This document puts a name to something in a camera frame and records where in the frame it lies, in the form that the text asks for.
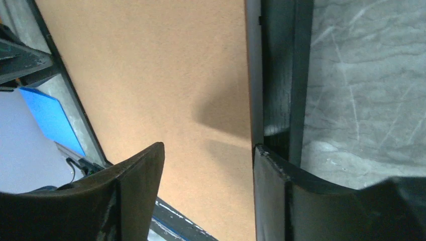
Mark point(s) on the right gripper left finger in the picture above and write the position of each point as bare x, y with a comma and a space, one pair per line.
116, 203

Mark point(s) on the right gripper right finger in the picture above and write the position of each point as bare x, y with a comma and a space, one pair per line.
293, 204

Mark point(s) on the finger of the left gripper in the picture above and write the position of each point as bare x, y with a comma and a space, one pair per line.
22, 66

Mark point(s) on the blue paper sheet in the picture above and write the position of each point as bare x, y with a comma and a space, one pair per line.
51, 118

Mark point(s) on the brown backing board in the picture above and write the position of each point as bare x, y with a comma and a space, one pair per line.
173, 72

